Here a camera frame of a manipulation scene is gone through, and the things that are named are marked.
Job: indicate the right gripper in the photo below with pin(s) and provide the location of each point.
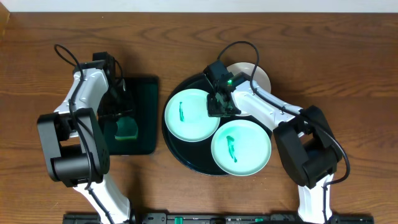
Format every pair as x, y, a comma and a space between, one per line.
212, 111

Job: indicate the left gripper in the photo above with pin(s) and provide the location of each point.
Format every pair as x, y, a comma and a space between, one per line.
116, 115

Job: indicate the green sponge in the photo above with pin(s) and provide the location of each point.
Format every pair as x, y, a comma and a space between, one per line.
127, 129

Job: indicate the mint green plate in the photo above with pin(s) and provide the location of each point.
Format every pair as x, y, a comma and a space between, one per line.
186, 116
241, 147

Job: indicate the white plate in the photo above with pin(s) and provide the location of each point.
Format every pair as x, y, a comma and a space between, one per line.
260, 76

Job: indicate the mint green plate front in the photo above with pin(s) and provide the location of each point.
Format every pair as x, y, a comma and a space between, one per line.
241, 147

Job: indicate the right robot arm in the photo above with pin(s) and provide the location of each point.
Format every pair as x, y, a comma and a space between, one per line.
307, 147

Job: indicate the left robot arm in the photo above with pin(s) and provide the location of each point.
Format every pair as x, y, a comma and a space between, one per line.
73, 143

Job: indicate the black rectangular tray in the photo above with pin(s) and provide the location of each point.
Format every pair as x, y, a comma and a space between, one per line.
145, 91

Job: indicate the round black tray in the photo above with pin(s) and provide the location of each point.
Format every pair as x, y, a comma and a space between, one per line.
197, 155

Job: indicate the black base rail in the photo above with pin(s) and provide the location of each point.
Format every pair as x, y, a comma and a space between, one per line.
163, 218

